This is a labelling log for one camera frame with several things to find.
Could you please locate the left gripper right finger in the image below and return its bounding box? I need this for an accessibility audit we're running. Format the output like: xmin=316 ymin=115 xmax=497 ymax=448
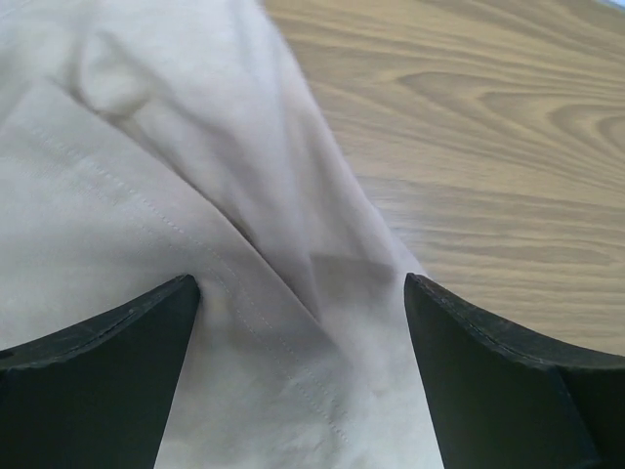
xmin=404 ymin=274 xmax=624 ymax=468

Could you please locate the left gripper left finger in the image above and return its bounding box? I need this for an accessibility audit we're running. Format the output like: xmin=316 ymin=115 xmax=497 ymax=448
xmin=1 ymin=276 xmax=199 ymax=468

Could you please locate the beige t shirt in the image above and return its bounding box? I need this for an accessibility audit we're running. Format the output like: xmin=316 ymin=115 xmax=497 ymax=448
xmin=1 ymin=1 xmax=441 ymax=468

